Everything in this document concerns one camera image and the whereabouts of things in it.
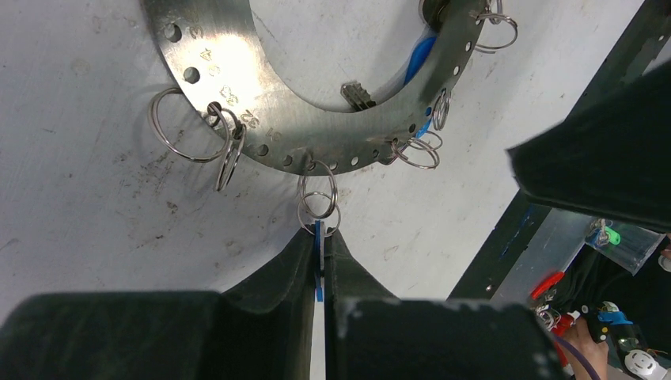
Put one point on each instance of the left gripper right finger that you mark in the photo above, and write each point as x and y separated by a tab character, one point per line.
372	334

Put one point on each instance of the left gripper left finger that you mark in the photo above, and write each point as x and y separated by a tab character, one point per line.
258	329

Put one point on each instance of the blue capped key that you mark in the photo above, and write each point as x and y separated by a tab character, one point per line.
318	250
360	100

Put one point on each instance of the round metal keyring disc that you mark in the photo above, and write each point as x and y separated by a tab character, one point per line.
261	80

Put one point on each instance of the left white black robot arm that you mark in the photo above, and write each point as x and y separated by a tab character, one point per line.
609	160

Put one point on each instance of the person's hand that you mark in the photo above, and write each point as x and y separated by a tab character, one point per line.
578	336

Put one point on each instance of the clear bag with green item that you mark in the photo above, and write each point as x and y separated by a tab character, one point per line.
627	245

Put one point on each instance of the aluminium front rail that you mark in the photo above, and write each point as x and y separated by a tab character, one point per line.
551	249

